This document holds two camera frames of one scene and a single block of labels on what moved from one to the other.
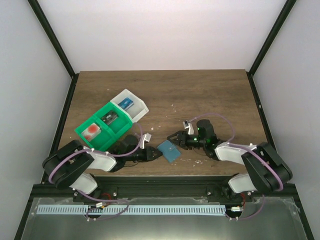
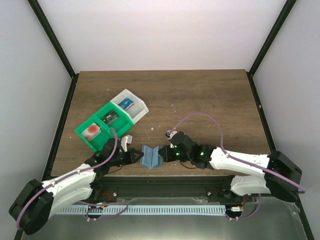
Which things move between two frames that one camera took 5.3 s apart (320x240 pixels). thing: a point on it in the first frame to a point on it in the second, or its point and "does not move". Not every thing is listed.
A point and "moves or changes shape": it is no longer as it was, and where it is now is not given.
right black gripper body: (182, 139) to (168, 154)
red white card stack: (91, 132) does not move
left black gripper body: (147, 154) to (129, 156)
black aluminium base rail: (152, 187) does not move
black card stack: (109, 117) does not move
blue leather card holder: (169, 151) moves or changes shape
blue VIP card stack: (126, 103) does not move
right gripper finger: (176, 143) to (162, 158)
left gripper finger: (152, 158) to (138, 156)
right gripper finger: (177, 133) to (163, 151)
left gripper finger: (154, 151) to (137, 154)
